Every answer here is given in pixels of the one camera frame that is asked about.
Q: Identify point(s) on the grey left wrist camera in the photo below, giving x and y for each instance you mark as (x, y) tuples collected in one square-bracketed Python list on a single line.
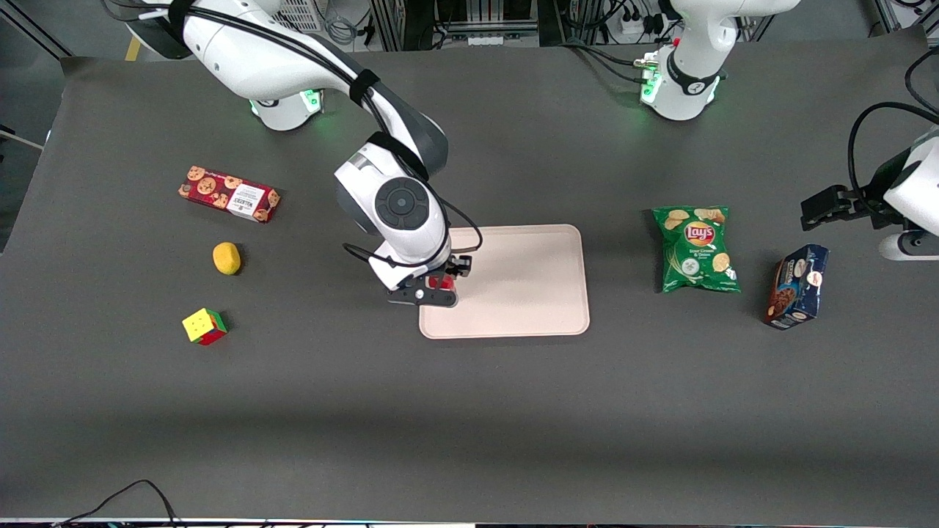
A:
[(910, 247)]

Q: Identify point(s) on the white perforated box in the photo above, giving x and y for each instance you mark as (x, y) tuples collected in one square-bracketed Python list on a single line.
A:
[(302, 13)]

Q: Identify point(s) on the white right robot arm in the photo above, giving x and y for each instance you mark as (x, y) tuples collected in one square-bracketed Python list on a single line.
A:
[(396, 205)]

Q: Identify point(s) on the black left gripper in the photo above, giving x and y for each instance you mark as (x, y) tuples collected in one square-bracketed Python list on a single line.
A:
[(860, 199)]

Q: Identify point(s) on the colourful rubik's cube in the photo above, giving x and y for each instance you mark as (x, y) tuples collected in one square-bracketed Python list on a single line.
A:
[(204, 326)]

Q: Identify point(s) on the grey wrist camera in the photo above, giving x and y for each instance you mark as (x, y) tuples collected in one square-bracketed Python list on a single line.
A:
[(910, 247), (425, 296)]

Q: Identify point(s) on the yellow lemon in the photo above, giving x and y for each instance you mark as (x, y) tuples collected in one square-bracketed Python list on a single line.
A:
[(227, 258)]

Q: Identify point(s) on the blue chocolate cookie box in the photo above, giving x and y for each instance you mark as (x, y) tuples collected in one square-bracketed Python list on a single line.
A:
[(797, 286)]

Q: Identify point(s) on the beige plastic tray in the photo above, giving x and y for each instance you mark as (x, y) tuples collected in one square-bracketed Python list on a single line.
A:
[(528, 281)]

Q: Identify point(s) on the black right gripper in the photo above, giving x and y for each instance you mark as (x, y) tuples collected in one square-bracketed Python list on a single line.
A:
[(449, 268)]

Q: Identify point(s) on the green Lay's chips bag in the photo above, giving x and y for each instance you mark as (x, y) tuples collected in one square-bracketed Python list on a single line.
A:
[(695, 249)]

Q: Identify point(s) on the aluminium frame rack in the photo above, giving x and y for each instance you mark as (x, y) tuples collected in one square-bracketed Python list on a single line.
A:
[(455, 18)]

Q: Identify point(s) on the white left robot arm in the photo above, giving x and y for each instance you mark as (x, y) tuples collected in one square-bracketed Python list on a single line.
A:
[(693, 66)]

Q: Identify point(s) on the red cookie box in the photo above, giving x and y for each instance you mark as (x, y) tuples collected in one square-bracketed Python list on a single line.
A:
[(229, 193)]

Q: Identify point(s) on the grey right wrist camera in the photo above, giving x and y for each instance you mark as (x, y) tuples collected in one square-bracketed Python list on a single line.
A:
[(425, 296)]

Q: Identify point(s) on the red coke bottle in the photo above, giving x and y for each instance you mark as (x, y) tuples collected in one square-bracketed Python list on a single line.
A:
[(437, 281)]

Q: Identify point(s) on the white power strip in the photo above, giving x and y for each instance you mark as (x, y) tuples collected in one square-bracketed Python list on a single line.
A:
[(637, 26)]

